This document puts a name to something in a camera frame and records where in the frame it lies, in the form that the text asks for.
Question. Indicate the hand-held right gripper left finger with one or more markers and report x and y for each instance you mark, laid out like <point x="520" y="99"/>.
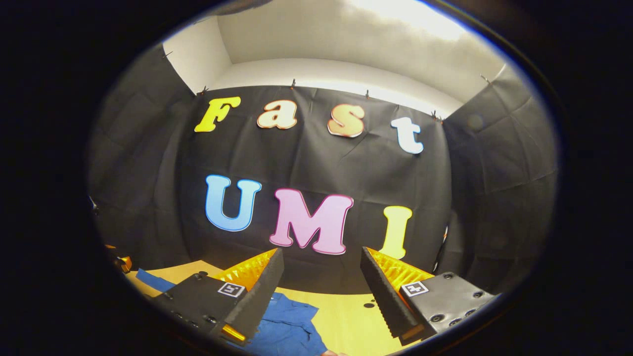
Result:
<point x="259" y="301"/>

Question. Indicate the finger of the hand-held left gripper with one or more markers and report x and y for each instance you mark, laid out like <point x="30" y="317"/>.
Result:
<point x="124" y="263"/>

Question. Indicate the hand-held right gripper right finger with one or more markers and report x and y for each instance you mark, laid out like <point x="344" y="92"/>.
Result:
<point x="383" y="296"/>

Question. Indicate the black backdrop cloth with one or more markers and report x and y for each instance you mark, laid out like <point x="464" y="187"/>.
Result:
<point x="148" y="173"/>

